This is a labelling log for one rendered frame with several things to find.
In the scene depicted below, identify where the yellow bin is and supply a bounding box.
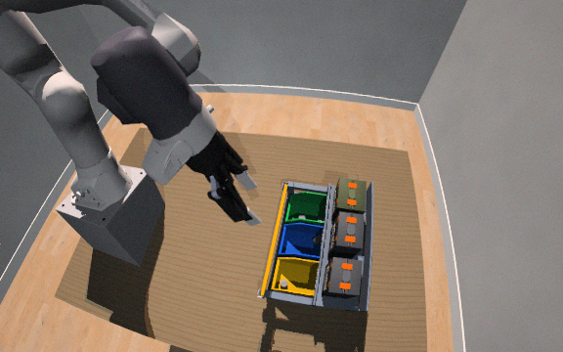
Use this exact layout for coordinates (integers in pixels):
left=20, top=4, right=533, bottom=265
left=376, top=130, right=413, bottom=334
left=271, top=257, right=319, bottom=297

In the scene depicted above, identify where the grey metal bin shelf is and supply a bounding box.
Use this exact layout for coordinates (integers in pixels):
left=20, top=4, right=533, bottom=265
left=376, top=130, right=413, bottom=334
left=258, top=181, right=373, bottom=312

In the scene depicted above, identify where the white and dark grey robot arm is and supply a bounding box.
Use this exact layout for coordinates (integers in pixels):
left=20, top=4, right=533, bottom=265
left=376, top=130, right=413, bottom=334
left=0, top=0, right=217, bottom=211

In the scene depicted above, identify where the blue open bin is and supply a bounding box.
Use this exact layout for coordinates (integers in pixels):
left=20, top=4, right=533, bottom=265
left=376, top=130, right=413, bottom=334
left=279, top=223, right=324, bottom=261

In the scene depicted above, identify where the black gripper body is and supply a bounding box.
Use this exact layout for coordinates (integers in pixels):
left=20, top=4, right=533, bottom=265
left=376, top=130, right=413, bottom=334
left=186, top=129, right=229, bottom=183

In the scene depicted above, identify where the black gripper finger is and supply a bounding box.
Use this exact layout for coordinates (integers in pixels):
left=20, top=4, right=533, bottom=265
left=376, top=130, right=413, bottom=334
left=223, top=141, right=258, bottom=191
left=207, top=162, right=262, bottom=226

